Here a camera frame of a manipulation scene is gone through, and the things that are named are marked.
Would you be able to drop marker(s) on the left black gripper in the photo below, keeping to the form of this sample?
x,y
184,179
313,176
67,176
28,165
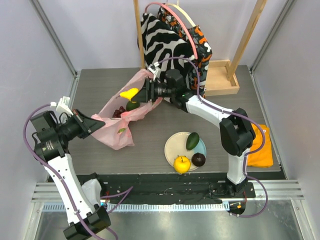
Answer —
x,y
86,125

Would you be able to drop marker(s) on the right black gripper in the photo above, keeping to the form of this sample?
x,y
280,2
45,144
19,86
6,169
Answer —
x,y
149,90

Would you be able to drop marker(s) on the fake yellow pear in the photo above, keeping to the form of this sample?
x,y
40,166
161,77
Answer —
x,y
129,94

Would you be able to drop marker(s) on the fake green avocado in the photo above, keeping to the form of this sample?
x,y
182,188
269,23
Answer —
x,y
132,106
192,141

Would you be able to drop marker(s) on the pink plastic bag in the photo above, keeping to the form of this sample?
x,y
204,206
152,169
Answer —
x,y
116,133

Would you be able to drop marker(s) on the fake mangosteen green leaves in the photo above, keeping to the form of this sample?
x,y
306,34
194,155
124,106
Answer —
x,y
198,159

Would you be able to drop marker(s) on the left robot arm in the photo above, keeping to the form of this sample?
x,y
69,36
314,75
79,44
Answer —
x,y
86,216

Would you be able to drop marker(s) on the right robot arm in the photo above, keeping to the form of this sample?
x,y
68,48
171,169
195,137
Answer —
x,y
236,132

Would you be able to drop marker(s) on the fake red grape bunch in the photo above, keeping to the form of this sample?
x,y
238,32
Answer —
x,y
117,113

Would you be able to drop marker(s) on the fake orange fruit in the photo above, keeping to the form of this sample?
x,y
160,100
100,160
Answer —
x,y
182,164

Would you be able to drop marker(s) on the black white zebra garment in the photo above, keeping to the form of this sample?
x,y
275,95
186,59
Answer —
x,y
160,42

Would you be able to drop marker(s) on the cream and blue plate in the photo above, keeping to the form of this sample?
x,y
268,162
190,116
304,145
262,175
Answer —
x,y
176,146

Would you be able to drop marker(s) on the orange black patterned garment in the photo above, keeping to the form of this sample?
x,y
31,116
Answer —
x,y
204,50

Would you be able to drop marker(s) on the wooden clothes rack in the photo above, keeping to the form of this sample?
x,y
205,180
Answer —
x,y
221,77

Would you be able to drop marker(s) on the cream wooden hanger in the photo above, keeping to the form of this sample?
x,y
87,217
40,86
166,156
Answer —
x,y
183,12

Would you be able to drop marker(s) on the pink hanger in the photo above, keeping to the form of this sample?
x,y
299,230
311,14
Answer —
x,y
166,7

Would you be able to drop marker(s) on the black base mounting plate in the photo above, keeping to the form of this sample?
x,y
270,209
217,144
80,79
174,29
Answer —
x,y
172,188

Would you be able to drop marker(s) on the orange folded cloth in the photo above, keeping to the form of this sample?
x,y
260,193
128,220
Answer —
x,y
262,158

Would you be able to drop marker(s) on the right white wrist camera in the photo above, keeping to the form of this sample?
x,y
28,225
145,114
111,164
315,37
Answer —
x,y
155,70

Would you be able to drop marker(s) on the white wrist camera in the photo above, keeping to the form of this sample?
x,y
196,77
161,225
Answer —
x,y
155,70
62,106

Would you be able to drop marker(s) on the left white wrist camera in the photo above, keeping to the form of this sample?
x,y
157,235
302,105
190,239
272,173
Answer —
x,y
62,106

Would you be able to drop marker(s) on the white slotted cable duct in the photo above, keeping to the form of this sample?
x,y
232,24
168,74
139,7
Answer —
x,y
136,208

